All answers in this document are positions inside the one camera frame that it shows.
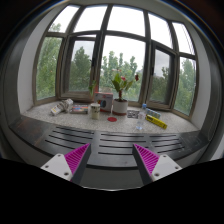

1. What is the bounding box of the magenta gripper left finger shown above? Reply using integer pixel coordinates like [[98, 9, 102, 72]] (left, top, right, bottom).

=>
[[42, 143, 91, 184]]

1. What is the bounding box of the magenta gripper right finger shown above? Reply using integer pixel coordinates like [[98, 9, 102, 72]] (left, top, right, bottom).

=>
[[132, 144, 181, 185]]

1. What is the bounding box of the clear plastic water bottle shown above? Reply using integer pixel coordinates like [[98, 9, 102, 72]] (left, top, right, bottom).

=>
[[136, 103, 147, 130]]

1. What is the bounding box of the dark slatted radiator cover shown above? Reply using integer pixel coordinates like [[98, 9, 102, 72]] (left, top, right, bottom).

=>
[[10, 116, 209, 169]]

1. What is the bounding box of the yellow long box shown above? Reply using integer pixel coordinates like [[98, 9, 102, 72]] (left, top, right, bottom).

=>
[[145, 115, 167, 129]]

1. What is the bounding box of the light blue small box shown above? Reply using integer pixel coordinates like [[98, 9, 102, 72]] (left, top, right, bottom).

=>
[[146, 108, 161, 119]]

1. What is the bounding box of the black white card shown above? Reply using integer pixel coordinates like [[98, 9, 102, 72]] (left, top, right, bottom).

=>
[[127, 110, 139, 119]]

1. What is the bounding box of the flat book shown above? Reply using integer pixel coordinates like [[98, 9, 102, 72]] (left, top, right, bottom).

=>
[[70, 105, 88, 114]]

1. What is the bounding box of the red round coaster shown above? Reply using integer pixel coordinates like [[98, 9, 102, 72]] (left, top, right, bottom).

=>
[[107, 117, 117, 122]]

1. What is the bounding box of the crumpled white plastic package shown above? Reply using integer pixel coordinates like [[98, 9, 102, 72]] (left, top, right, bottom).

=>
[[51, 99, 73, 116]]

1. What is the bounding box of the cream ceramic mug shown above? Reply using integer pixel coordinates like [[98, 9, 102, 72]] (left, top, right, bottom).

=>
[[91, 103, 100, 120]]

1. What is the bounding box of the potted plant in white pot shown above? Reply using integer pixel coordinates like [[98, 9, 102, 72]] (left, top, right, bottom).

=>
[[112, 69, 139, 116]]

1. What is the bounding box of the colourful cardboard box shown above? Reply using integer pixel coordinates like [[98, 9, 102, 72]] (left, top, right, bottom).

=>
[[94, 92, 113, 112]]

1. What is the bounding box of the window frame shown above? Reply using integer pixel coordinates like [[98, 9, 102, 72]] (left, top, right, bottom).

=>
[[33, 3, 198, 117]]

